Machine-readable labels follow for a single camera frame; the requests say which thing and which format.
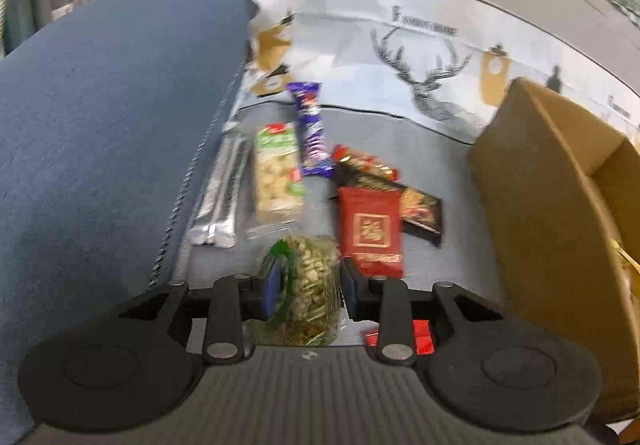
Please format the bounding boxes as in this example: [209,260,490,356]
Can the green label nut packet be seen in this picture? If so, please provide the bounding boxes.
[245,122,307,241]

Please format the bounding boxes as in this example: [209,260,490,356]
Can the blue cushion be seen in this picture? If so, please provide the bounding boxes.
[0,0,259,428]

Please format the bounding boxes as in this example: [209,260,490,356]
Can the purple snack bar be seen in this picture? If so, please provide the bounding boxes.
[286,81,335,177]

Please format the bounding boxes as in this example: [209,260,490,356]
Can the green pea snack packet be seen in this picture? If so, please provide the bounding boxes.
[250,235,347,347]

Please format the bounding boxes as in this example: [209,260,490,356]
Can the red square snack packet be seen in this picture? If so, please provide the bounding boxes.
[337,187,405,279]

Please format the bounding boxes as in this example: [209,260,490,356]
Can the red gold candy bar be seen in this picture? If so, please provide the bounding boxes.
[331,144,401,181]

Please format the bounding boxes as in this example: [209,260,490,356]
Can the grey sofa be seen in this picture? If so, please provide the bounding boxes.
[170,0,640,353]

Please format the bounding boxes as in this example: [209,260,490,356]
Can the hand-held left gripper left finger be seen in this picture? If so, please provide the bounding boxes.
[117,268,284,366]

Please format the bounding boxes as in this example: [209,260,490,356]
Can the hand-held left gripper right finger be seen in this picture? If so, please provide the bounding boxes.
[339,257,506,366]

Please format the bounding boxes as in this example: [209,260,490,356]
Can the small red packet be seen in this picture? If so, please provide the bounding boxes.
[364,319,436,357]

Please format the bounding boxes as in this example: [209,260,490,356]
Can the white deer print cushion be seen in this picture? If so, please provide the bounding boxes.
[235,0,640,146]

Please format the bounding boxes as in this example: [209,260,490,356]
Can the dark brown cracker packet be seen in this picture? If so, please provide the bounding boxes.
[335,165,444,249]

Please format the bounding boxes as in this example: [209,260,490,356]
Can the cardboard box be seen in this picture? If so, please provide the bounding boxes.
[467,77,640,427]

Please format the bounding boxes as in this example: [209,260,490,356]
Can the silver purple sachet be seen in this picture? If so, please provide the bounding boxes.
[212,134,251,249]
[189,135,233,246]

